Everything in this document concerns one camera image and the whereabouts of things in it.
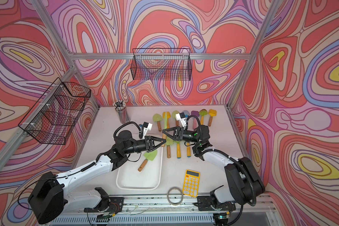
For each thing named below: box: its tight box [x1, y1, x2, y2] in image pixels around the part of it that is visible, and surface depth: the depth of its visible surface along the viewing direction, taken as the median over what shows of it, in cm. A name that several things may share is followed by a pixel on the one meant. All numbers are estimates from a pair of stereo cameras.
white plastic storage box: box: [115, 144, 163, 190], surface depth 84 cm
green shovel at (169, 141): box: [165, 136, 176, 159], surface depth 92 cm
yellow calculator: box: [182, 169, 201, 198], surface depth 81 cm
